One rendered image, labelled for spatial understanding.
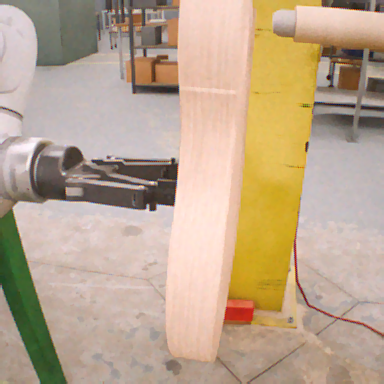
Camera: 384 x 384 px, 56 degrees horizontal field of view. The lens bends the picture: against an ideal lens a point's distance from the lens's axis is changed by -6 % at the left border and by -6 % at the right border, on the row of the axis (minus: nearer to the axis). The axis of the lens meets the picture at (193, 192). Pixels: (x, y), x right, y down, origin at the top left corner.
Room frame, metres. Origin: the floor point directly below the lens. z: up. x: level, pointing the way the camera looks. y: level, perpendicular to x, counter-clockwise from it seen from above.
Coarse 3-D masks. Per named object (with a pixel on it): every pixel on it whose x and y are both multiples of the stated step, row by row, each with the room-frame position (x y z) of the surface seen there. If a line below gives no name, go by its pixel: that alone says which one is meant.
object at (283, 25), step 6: (276, 12) 0.34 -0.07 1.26; (282, 12) 0.34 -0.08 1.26; (288, 12) 0.34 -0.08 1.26; (294, 12) 0.34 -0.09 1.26; (276, 18) 0.34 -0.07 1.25; (282, 18) 0.34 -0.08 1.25; (288, 18) 0.34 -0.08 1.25; (294, 18) 0.33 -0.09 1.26; (276, 24) 0.34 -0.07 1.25; (282, 24) 0.34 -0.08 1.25; (288, 24) 0.33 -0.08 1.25; (294, 24) 0.33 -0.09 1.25; (276, 30) 0.34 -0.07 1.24; (282, 30) 0.34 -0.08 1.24; (288, 30) 0.34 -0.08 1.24; (294, 30) 0.33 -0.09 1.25; (282, 36) 0.34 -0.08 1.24; (288, 36) 0.34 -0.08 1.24
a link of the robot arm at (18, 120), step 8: (0, 112) 0.48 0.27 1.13; (8, 112) 0.49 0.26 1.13; (0, 120) 0.47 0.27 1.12; (8, 120) 0.48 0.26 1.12; (16, 120) 0.50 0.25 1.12; (0, 128) 0.47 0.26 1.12; (8, 128) 0.48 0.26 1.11; (16, 128) 0.49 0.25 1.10; (0, 136) 0.46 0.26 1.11; (8, 136) 0.47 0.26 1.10; (0, 144) 0.44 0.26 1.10; (0, 200) 0.44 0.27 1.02
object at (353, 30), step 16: (304, 16) 0.33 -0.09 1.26; (320, 16) 0.33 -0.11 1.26; (336, 16) 0.33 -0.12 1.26; (352, 16) 0.32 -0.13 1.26; (368, 16) 0.32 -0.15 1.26; (304, 32) 0.33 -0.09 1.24; (320, 32) 0.33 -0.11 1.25; (336, 32) 0.32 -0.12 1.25; (352, 32) 0.32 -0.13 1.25; (368, 32) 0.32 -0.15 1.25; (368, 48) 0.33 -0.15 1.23
